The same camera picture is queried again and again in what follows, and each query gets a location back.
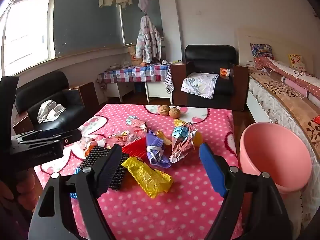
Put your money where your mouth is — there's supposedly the white crumpled cloth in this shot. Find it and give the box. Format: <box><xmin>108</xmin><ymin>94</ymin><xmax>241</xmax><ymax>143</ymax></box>
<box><xmin>37</xmin><ymin>99</ymin><xmax>66</xmax><ymax>124</ymax></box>

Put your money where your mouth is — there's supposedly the yellow floral pillow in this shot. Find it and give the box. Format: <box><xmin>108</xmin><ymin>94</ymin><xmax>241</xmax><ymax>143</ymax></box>
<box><xmin>288</xmin><ymin>54</ymin><xmax>308</xmax><ymax>71</ymax></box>

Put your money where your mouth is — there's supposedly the window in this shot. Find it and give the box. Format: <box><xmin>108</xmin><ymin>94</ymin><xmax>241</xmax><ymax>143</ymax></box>
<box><xmin>0</xmin><ymin>0</ymin><xmax>56</xmax><ymax>77</ymax></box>

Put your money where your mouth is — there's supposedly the yellow foam net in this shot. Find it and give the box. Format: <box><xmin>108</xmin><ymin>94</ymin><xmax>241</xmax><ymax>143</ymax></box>
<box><xmin>121</xmin><ymin>156</ymin><xmax>173</xmax><ymax>199</ymax></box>

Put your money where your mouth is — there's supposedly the pink rolled mat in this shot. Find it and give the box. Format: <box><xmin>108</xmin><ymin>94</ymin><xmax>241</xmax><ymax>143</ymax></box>
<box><xmin>281</xmin><ymin>76</ymin><xmax>316</xmax><ymax>100</ymax></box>

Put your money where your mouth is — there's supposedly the grey roller blind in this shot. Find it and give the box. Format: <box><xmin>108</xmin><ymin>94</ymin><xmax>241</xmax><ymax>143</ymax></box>
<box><xmin>121</xmin><ymin>0</ymin><xmax>164</xmax><ymax>45</ymax></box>
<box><xmin>54</xmin><ymin>0</ymin><xmax>125</xmax><ymax>57</ymax></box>

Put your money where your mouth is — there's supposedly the silver foil snack packet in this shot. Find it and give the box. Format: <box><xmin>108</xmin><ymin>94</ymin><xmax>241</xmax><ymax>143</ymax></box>
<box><xmin>169</xmin><ymin>124</ymin><xmax>198</xmax><ymax>164</ymax></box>

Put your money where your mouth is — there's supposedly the brown leaf patterned sheet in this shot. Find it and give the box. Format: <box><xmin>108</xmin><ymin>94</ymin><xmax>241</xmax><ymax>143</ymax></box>
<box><xmin>250</xmin><ymin>70</ymin><xmax>320</xmax><ymax>153</ymax></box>

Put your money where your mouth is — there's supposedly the cream bed headboard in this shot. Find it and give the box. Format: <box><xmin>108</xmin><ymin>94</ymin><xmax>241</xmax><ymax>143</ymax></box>
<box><xmin>235</xmin><ymin>27</ymin><xmax>315</xmax><ymax>68</ymax></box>

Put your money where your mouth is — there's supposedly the red dotted quilt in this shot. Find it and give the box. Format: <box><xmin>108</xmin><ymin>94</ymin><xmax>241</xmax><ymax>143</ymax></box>
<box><xmin>254</xmin><ymin>56</ymin><xmax>320</xmax><ymax>105</ymax></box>

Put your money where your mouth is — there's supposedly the colourful printed pillow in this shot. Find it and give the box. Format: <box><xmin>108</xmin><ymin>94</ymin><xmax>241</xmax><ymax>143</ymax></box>
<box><xmin>250</xmin><ymin>43</ymin><xmax>274</xmax><ymax>59</ymax></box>

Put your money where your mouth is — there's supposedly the pastel padded jacket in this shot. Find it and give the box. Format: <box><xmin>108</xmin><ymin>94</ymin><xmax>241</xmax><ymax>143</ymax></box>
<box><xmin>135</xmin><ymin>15</ymin><xmax>162</xmax><ymax>63</ymax></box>

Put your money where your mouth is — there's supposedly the checkered tablecloth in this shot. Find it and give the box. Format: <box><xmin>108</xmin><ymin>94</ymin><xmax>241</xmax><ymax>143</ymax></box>
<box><xmin>97</xmin><ymin>64</ymin><xmax>175</xmax><ymax>93</ymax></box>

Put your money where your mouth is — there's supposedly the patterned hanging cloth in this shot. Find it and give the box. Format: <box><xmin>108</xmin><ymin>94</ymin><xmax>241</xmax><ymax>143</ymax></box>
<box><xmin>165</xmin><ymin>66</ymin><xmax>175</xmax><ymax>95</ymax></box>

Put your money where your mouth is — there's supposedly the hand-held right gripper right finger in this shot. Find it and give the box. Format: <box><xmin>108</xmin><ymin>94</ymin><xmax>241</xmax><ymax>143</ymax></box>
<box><xmin>199</xmin><ymin>142</ymin><xmax>293</xmax><ymax>240</ymax></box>

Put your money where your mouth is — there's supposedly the pink candy wrapper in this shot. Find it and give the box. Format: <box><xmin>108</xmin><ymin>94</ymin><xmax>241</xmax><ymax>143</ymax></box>
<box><xmin>126</xmin><ymin>115</ymin><xmax>148</xmax><ymax>133</ymax></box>

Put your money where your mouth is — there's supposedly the white bed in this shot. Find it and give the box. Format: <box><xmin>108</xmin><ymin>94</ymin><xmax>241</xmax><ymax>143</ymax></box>
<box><xmin>246</xmin><ymin>66</ymin><xmax>320</xmax><ymax>230</ymax></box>

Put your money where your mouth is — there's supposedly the white table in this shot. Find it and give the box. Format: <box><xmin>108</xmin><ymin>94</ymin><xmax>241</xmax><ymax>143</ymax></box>
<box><xmin>105</xmin><ymin>81</ymin><xmax>173</xmax><ymax>105</ymax></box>

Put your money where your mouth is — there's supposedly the brown paper bag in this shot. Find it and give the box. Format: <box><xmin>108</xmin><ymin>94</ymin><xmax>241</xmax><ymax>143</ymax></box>
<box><xmin>127</xmin><ymin>45</ymin><xmax>143</xmax><ymax>67</ymax></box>

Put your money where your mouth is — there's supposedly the pink plastic basin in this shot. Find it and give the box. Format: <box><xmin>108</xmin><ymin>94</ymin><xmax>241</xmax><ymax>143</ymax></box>
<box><xmin>239</xmin><ymin>122</ymin><xmax>313</xmax><ymax>196</ymax></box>

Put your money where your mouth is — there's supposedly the purple face mask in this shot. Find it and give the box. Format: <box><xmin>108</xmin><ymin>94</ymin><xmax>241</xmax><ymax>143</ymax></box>
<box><xmin>146</xmin><ymin>129</ymin><xmax>172</xmax><ymax>168</ymax></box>

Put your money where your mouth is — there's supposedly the purple hat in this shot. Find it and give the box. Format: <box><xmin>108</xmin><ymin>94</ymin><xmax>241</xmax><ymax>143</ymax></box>
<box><xmin>138</xmin><ymin>0</ymin><xmax>152</xmax><ymax>13</ymax></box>

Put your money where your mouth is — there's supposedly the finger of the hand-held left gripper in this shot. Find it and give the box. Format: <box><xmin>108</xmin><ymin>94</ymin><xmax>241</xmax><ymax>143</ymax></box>
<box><xmin>37</xmin><ymin>129</ymin><xmax>82</xmax><ymax>146</ymax></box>

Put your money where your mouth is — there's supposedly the person's left hand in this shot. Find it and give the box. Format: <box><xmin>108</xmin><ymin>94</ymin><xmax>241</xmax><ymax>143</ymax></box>
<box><xmin>14</xmin><ymin>172</ymin><xmax>38</xmax><ymax>210</ymax></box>

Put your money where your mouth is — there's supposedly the pink polka dot blanket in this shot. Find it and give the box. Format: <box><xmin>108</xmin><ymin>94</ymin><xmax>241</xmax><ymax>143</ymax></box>
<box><xmin>34</xmin><ymin>103</ymin><xmax>244</xmax><ymax>240</ymax></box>

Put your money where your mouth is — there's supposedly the clear bread wrapper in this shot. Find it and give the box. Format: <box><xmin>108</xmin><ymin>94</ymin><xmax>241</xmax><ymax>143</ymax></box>
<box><xmin>80</xmin><ymin>130</ymin><xmax>143</xmax><ymax>157</ymax></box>

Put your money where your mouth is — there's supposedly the red foam net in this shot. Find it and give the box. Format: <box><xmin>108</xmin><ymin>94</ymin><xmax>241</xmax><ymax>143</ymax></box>
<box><xmin>121</xmin><ymin>137</ymin><xmax>148</xmax><ymax>162</ymax></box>

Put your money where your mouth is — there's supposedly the blue foam net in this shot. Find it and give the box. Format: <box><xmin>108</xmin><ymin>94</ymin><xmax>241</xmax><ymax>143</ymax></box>
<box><xmin>69</xmin><ymin>166</ymin><xmax>82</xmax><ymax>200</ymax></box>

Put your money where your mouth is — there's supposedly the black leather armchair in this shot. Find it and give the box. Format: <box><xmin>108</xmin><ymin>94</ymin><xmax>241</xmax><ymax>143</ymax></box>
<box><xmin>12</xmin><ymin>70</ymin><xmax>100</xmax><ymax>136</ymax></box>
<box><xmin>172</xmin><ymin>44</ymin><xmax>249</xmax><ymax>112</ymax></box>

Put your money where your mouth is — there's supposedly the white floral pillowcase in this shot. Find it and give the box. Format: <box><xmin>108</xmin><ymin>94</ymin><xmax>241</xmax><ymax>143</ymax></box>
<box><xmin>181</xmin><ymin>72</ymin><xmax>219</xmax><ymax>100</ymax></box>

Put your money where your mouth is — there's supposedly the black foam net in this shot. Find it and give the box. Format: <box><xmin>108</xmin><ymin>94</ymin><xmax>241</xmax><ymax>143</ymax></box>
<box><xmin>80</xmin><ymin>146</ymin><xmax>127</xmax><ymax>191</ymax></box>

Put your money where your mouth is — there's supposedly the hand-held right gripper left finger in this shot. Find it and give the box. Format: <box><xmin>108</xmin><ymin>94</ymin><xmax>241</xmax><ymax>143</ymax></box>
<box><xmin>29</xmin><ymin>144</ymin><xmax>123</xmax><ymax>240</ymax></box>

